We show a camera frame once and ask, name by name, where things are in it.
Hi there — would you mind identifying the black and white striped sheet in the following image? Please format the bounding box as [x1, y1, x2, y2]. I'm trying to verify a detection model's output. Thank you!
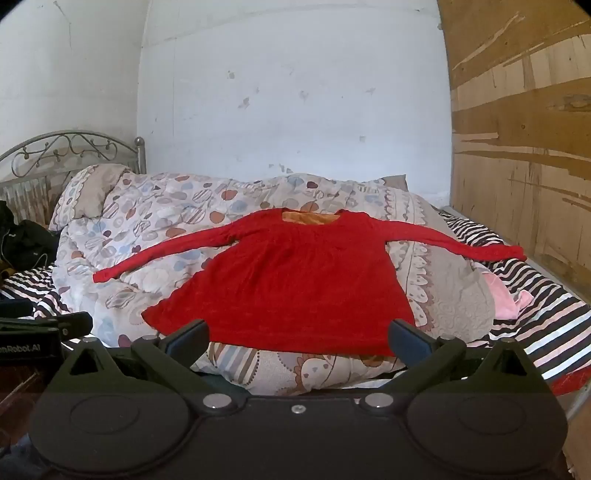
[0, 210, 591, 386]

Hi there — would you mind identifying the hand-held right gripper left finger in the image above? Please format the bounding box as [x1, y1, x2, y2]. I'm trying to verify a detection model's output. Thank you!
[59, 318, 238, 411]

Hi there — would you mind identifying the wooden board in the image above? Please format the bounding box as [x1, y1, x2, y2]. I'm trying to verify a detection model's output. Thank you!
[436, 0, 591, 305]

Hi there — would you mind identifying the red long-sleeved dress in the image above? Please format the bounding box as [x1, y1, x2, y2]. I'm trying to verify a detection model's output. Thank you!
[92, 208, 528, 357]

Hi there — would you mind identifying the pink cloth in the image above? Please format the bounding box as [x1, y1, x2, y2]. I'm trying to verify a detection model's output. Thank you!
[480, 270, 534, 320]

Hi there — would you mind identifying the patterned quilt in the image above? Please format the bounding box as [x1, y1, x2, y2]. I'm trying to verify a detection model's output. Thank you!
[48, 164, 497, 397]

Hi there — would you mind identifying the pile of black clothes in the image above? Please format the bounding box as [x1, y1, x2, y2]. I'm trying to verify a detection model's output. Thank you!
[0, 200, 61, 278]

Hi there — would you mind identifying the metal bed headboard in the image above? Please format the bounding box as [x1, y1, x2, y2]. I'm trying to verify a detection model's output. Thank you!
[0, 130, 147, 222]

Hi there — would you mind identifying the beige scalloped-edge pillow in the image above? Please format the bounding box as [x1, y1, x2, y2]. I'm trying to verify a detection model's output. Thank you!
[48, 164, 134, 232]

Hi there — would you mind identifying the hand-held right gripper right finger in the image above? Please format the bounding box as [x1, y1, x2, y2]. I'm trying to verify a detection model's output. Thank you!
[359, 318, 542, 411]

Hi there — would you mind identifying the red cloth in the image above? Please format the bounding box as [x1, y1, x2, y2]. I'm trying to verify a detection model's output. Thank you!
[549, 367, 591, 398]

